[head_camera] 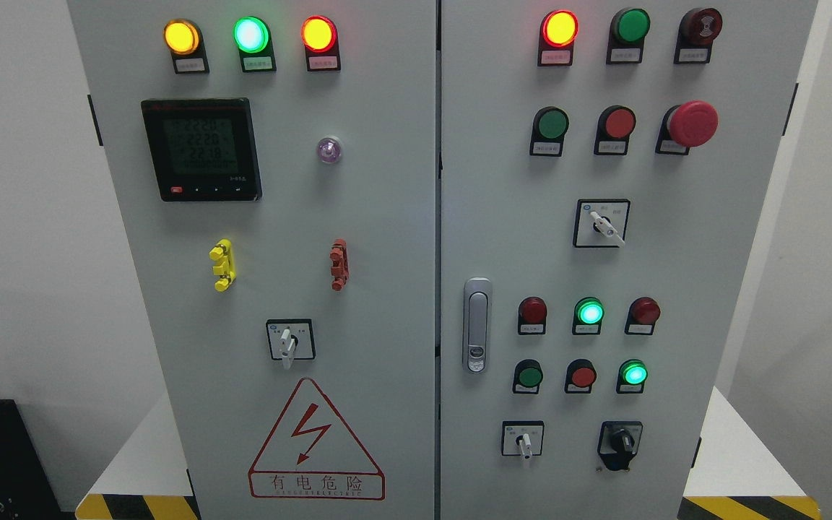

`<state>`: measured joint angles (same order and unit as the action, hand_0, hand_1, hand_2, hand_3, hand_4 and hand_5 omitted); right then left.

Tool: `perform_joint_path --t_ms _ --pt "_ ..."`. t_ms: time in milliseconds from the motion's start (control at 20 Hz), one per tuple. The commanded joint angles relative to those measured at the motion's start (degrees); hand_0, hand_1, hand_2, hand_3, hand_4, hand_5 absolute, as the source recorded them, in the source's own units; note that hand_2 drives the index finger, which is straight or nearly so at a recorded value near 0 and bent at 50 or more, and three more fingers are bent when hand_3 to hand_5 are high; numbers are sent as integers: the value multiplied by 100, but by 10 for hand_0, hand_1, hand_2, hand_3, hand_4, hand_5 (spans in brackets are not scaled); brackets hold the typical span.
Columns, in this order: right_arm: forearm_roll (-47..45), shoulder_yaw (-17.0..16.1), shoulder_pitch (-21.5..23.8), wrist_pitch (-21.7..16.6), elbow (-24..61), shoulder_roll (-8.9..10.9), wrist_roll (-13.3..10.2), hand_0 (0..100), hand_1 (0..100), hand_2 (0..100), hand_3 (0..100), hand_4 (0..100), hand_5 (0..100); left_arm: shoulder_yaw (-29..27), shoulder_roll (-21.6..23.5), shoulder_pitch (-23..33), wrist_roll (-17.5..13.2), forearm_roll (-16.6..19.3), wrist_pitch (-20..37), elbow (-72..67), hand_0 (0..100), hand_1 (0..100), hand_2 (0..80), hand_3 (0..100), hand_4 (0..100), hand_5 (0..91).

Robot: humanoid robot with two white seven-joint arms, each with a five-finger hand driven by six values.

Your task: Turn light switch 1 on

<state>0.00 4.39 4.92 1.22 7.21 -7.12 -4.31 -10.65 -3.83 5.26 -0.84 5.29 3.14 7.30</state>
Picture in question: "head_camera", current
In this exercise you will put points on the white rotary selector switch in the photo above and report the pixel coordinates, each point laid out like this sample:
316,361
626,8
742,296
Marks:
290,340

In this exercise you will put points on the yellow indicator light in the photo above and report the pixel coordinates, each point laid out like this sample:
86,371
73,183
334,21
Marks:
186,44

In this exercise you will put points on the red terminal connector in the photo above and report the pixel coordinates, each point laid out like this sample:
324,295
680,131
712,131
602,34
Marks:
340,264

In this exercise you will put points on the dark red indicator left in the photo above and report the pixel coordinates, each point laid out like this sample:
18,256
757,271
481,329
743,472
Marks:
531,316

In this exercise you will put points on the dark red indicator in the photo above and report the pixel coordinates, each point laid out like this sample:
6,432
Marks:
531,316
642,317

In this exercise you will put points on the clear white indicator lamp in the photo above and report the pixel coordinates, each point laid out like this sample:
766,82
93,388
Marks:
329,150

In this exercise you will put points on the green push button lower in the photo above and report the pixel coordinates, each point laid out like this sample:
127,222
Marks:
527,377

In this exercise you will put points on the green push button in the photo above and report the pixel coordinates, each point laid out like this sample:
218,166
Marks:
628,29
527,377

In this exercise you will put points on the grey left cabinet door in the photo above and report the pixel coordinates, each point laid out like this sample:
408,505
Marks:
375,339

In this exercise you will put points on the grey cabinet door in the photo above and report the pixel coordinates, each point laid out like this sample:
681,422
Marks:
375,339
509,217

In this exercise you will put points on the green lit indicator middle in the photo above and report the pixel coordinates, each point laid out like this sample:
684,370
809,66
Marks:
588,316

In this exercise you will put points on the green push button second row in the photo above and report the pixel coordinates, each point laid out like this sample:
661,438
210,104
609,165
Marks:
548,131

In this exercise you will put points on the yellow terminal connector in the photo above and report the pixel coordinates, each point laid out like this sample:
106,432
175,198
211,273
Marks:
223,267

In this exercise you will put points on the red push button lower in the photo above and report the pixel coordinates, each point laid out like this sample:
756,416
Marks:
580,376

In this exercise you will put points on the grey right cabinet door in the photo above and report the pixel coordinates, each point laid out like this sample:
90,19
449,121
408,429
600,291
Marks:
509,217

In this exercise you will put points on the red electric hazard warning sticker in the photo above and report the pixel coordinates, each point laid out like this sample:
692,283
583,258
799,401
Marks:
312,453

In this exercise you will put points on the dark red indicator right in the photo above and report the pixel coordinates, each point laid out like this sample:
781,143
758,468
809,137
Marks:
642,317

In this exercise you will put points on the black digital power meter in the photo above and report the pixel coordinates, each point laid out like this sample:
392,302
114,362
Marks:
203,150

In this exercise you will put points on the red push button second row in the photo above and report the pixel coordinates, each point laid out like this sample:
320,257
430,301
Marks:
614,127

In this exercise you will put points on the green lit button lower right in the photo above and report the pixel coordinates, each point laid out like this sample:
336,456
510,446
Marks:
631,377

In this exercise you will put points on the red indicator light top left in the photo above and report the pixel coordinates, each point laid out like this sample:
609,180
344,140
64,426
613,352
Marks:
320,40

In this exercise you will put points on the red lit indicator right door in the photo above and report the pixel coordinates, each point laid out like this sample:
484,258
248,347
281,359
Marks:
557,33

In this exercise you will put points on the green indicator light top left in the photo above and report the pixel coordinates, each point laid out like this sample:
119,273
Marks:
255,45

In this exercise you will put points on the red emergency stop mushroom button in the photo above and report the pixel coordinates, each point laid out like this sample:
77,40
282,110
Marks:
685,126

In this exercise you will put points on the green push button top right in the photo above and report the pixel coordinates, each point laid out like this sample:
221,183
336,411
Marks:
628,29

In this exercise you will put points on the dark red buzzer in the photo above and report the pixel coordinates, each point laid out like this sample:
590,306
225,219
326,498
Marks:
697,31

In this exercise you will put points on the white platform with hazard stripes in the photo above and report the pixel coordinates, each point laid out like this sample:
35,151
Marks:
734,475

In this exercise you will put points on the silver cabinet door handle lock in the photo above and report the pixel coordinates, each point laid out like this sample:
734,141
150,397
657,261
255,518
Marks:
477,294

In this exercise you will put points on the white rotary switch upper right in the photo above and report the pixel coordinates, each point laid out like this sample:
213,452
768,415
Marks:
601,223

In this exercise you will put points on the white rotary switch bottom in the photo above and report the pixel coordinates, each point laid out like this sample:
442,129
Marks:
522,438

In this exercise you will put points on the black rotary knob switch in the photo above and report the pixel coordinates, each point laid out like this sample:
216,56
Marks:
618,443

